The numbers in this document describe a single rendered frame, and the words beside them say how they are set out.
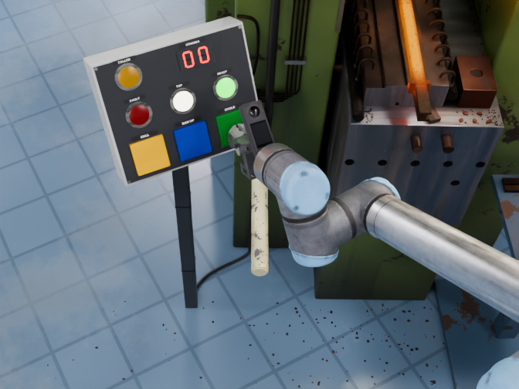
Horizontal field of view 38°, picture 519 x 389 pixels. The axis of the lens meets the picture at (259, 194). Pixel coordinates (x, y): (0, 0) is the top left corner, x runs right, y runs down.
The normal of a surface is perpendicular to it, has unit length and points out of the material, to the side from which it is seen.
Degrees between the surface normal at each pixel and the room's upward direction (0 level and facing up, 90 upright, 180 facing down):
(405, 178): 90
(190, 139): 60
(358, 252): 90
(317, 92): 90
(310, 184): 55
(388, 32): 0
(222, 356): 0
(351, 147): 90
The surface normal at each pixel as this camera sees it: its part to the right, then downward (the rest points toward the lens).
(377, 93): 0.00, 0.81
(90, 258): 0.04, -0.58
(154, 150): 0.38, 0.36
